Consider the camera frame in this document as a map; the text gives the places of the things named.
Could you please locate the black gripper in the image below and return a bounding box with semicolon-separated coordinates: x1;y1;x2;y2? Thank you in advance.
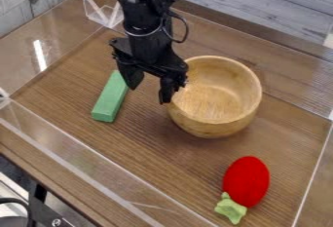
110;29;188;103

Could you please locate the red plush tomato toy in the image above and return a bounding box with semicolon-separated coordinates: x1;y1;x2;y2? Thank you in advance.
214;156;270;225

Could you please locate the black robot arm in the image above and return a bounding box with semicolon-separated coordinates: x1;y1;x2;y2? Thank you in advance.
110;0;188;103

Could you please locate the green rectangular block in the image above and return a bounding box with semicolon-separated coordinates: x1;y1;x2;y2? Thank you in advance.
91;70;127;123

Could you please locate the wooden bowl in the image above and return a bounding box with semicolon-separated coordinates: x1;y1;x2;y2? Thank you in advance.
167;56;262;138

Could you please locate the clear acrylic tray wall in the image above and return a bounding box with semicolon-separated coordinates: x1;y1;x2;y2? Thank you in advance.
0;89;217;227

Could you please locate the black table frame bracket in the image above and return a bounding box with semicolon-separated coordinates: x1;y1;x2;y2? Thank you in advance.
28;183;75;227

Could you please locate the black cable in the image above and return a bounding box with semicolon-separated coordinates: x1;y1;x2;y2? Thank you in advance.
0;197;33;227

